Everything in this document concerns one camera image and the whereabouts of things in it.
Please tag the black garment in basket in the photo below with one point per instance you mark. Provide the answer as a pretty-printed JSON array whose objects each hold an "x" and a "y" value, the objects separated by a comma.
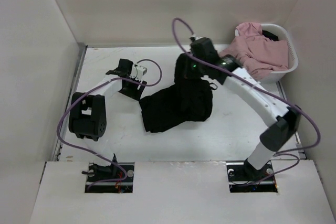
[{"x": 270, "y": 35}]

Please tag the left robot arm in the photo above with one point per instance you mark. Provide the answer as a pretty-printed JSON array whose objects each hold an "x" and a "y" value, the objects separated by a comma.
[{"x": 87, "y": 118}]

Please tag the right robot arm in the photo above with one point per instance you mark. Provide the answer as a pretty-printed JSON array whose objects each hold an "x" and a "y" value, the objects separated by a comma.
[{"x": 281, "y": 120}]

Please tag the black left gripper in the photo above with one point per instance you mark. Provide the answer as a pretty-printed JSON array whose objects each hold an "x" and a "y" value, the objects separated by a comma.
[{"x": 135, "y": 94}]

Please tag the pink garment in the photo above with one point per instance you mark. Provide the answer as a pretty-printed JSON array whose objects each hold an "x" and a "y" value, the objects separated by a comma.
[{"x": 259, "y": 55}]

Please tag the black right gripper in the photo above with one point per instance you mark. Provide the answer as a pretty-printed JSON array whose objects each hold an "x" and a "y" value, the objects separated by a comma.
[{"x": 192, "y": 53}]

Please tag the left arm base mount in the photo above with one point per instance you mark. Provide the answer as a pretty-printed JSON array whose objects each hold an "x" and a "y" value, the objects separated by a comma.
[{"x": 109, "y": 179}]

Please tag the aluminium left table rail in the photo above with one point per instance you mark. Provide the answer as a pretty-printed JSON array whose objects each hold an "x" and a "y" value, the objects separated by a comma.
[{"x": 81, "y": 55}]

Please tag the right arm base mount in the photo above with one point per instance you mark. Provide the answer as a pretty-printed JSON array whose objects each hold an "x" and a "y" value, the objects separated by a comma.
[{"x": 241, "y": 180}]

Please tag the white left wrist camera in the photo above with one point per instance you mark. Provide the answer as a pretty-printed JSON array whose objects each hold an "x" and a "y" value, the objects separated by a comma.
[{"x": 138, "y": 72}]

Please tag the black trousers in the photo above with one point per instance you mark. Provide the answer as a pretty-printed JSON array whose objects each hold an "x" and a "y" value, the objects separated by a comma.
[{"x": 186, "y": 100}]

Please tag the white laundry basket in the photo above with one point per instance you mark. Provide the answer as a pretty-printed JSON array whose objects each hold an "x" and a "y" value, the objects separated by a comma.
[{"x": 292, "y": 56}]

